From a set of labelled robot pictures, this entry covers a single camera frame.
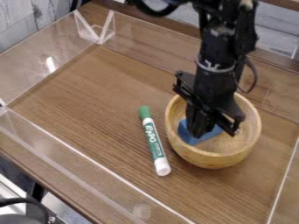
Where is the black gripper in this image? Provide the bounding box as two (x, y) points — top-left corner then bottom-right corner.
(172, 63), (246, 137)

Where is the blue foam block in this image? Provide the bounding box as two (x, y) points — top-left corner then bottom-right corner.
(178, 118), (223, 145)

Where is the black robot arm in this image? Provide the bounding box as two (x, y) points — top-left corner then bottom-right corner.
(127, 0), (258, 138)

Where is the brown wooden bowl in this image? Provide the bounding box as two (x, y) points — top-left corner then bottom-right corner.
(164, 94), (262, 169)

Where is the green Expo marker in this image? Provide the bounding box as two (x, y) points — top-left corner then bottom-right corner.
(139, 105), (172, 177)

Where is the black device at corner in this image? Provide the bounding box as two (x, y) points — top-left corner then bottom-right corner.
(0, 197), (68, 224)

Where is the black cable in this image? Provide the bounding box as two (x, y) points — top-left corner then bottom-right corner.
(233, 56), (259, 95)

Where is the clear acrylic tray wall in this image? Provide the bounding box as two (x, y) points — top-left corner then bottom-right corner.
(0, 5), (299, 224)

